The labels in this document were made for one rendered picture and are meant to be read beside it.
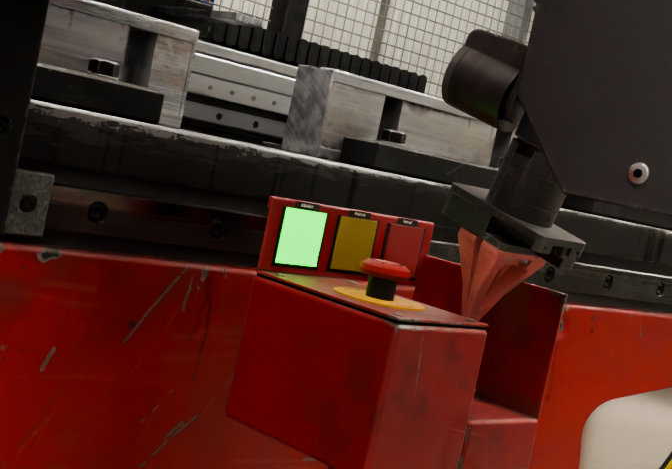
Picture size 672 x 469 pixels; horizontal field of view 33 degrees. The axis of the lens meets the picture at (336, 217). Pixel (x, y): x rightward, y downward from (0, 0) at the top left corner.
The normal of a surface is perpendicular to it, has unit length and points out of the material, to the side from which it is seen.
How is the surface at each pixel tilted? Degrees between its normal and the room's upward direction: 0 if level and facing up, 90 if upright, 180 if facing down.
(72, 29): 90
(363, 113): 90
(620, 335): 90
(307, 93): 90
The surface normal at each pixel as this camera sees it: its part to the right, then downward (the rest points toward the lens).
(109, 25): 0.66, 0.18
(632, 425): -0.51, -0.26
